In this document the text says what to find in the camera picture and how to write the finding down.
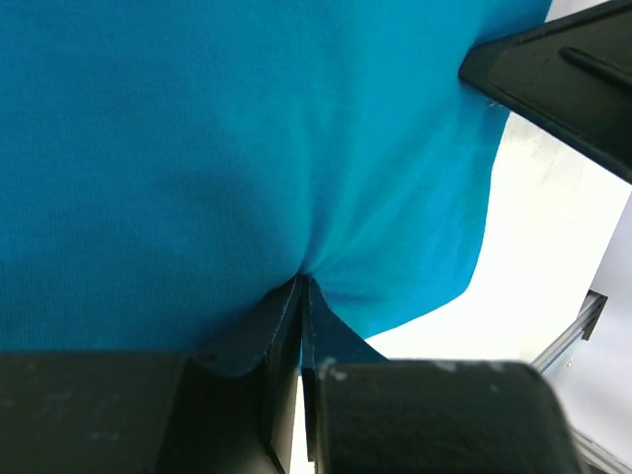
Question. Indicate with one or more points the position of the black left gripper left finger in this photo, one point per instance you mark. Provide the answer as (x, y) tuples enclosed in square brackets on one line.
[(228, 408)]

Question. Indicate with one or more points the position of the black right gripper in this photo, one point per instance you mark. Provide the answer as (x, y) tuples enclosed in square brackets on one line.
[(571, 77)]

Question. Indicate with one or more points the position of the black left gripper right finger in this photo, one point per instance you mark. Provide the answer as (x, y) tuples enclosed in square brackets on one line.
[(366, 413)]

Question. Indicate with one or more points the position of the blue t shirt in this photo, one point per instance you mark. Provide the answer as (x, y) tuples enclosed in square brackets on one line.
[(166, 164)]

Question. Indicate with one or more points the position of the aluminium frame rail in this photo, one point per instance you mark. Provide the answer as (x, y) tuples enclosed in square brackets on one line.
[(555, 362)]

